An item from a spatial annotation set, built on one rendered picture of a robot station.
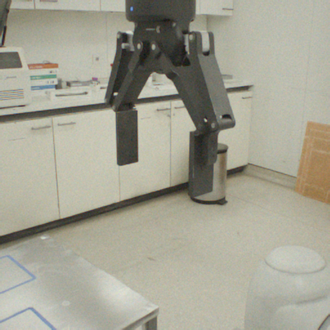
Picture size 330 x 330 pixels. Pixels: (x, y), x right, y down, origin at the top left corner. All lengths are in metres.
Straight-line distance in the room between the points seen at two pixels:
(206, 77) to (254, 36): 3.68
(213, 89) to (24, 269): 0.76
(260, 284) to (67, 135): 2.30
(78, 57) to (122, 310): 2.92
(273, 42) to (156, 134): 1.37
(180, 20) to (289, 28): 3.45
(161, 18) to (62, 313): 0.64
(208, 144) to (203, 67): 0.07
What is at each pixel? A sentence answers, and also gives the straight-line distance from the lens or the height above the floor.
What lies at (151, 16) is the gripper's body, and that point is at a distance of 0.43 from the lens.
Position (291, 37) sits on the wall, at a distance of 3.85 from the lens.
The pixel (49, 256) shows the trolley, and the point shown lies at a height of 0.82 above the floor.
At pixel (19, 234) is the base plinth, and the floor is 0.03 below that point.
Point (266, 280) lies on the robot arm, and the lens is 0.78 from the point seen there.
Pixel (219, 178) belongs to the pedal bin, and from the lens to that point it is 3.40.
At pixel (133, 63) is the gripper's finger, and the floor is 1.32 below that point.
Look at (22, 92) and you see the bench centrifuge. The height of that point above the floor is 0.99.
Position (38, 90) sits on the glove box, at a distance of 3.23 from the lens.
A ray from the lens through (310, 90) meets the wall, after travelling 3.76.
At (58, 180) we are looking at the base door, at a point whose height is 0.37.
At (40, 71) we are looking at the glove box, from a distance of 3.23.
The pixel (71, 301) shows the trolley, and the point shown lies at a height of 0.82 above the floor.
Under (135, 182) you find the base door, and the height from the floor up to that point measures 0.20.
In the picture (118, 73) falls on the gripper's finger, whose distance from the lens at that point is 0.52.
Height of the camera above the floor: 1.36
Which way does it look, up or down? 17 degrees down
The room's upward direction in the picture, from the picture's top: straight up
